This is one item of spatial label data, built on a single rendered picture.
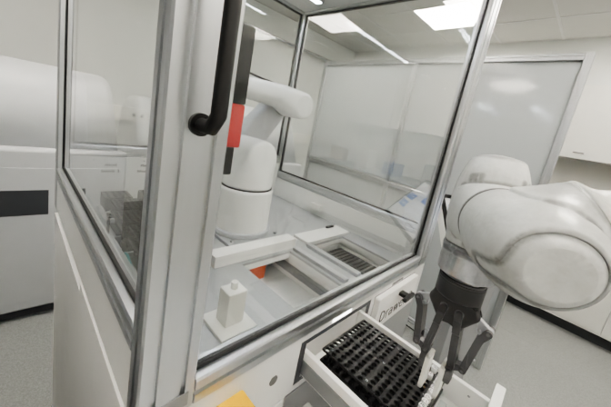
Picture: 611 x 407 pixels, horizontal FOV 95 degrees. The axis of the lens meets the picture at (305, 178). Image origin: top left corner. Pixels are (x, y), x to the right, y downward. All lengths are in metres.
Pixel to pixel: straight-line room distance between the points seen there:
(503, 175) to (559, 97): 1.75
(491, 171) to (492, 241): 0.18
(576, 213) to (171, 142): 0.41
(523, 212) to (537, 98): 1.92
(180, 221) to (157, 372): 0.22
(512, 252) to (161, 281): 0.38
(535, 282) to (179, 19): 0.42
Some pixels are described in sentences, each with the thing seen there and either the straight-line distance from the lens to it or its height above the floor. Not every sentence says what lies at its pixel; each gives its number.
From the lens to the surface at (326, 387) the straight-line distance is 0.73.
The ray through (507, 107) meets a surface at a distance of 2.26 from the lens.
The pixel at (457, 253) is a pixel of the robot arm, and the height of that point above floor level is 1.23.
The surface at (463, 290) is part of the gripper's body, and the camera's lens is 0.56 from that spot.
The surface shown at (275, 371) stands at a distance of 0.69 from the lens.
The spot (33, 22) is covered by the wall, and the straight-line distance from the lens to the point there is 3.58.
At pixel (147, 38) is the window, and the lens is 0.46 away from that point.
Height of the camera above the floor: 1.39
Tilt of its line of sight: 11 degrees down
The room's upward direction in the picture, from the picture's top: 11 degrees clockwise
